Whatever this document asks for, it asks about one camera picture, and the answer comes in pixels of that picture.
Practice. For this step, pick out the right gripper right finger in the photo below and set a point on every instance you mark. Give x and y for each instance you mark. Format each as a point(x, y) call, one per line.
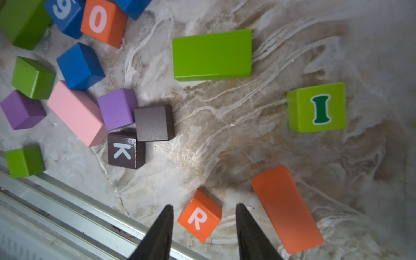
point(252, 242)

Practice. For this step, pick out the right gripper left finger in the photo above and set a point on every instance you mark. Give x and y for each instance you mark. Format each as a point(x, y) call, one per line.
point(156, 244)

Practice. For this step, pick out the orange R block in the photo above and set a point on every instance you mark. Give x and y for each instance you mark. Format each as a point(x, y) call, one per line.
point(200, 216)

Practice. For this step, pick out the long orange block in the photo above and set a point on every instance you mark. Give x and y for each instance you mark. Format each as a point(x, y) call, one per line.
point(287, 210)

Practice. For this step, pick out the dark K block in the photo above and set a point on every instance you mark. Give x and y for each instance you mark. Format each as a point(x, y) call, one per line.
point(124, 150)

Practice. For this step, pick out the plain dark block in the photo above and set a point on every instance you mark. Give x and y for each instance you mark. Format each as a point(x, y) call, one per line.
point(154, 123)

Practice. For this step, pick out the purple block by K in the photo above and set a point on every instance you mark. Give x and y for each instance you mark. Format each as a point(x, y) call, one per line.
point(117, 108)

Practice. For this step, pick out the green I block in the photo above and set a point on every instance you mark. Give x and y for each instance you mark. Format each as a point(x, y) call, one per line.
point(317, 108)

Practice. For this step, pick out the long pink block lower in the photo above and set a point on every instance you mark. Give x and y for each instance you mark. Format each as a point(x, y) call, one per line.
point(79, 112)

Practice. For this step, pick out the purple block lower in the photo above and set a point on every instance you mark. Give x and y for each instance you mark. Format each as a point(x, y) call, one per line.
point(21, 111)

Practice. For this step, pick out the long green block right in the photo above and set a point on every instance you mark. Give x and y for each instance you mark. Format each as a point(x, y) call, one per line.
point(223, 55)

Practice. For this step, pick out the long green block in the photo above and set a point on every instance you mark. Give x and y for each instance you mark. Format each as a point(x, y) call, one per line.
point(24, 22)
point(223, 55)

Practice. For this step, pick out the blue block middle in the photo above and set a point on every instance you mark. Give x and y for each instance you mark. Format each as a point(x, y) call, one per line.
point(80, 67)

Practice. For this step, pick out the small green block middle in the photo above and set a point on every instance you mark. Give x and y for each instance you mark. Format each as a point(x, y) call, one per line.
point(32, 78)

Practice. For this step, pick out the orange 0 block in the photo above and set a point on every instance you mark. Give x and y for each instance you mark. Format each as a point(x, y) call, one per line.
point(104, 21)

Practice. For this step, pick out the blue block upper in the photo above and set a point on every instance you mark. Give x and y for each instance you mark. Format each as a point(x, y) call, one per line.
point(133, 8)

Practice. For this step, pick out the blue 9 block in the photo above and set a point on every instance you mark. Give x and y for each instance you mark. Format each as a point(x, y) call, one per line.
point(67, 15)

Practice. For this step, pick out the long green block left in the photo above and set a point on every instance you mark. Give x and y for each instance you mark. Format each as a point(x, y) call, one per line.
point(24, 22)

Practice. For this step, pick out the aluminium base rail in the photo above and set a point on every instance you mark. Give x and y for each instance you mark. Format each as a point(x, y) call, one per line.
point(100, 230)

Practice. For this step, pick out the green block near rail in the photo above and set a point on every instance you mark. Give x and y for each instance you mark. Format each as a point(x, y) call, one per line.
point(25, 162)

